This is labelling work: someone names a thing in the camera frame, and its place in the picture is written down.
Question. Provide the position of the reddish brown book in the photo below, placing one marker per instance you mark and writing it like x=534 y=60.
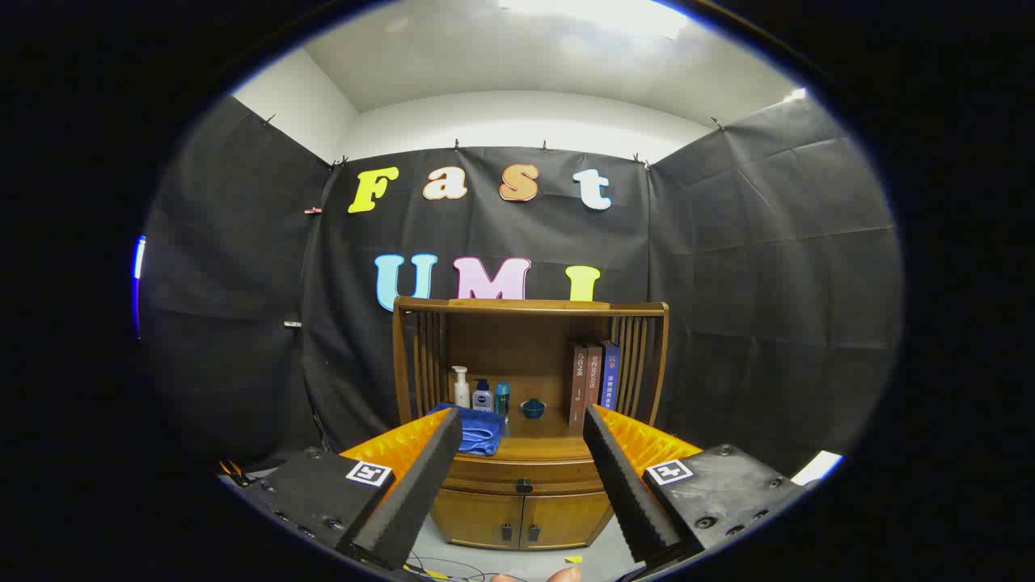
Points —
x=593 y=380

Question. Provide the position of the white blue-capped lotion bottle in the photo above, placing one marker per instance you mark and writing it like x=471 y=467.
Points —
x=483 y=398

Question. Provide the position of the dark brown book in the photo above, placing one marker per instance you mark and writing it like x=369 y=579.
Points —
x=577 y=388

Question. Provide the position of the wooden cabinet door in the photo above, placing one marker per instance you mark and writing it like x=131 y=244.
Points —
x=477 y=517
x=566 y=517

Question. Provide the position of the wooden cabinet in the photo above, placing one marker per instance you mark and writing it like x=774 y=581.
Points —
x=517 y=339

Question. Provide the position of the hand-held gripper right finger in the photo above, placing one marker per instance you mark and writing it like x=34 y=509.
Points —
x=627 y=493

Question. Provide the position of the blue book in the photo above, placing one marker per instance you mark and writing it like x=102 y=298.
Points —
x=610 y=376

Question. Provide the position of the blue folded towel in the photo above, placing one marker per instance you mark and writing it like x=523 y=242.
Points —
x=481 y=432

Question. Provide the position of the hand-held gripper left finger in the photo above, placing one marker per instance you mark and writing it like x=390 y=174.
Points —
x=416 y=493

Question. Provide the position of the wooden countertop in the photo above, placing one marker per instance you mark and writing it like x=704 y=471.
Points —
x=542 y=440

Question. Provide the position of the blue lidded teacup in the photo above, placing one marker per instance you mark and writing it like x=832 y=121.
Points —
x=533 y=409

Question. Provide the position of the white pump bottle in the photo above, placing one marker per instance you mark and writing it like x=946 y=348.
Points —
x=462 y=392

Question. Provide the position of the clear teal-capped bottle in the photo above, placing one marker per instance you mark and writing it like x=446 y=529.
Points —
x=502 y=400

